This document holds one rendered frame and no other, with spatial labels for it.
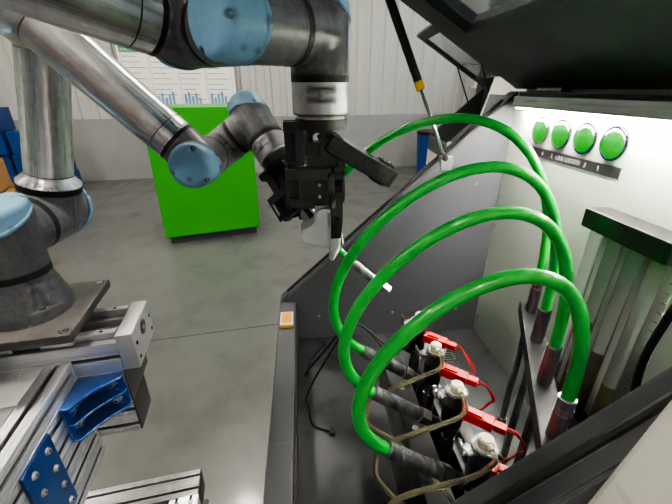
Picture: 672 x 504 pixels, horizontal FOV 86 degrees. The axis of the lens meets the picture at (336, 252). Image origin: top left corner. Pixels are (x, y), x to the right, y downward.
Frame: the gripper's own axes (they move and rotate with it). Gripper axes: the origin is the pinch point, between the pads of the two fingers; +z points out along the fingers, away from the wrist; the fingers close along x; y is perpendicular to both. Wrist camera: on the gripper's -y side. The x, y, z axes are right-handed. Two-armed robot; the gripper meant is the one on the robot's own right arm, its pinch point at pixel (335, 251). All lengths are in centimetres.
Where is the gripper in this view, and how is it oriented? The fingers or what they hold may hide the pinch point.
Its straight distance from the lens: 57.1
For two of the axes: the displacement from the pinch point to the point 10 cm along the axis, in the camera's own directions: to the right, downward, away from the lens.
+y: -10.0, 0.4, -0.9
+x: 0.9, 4.1, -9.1
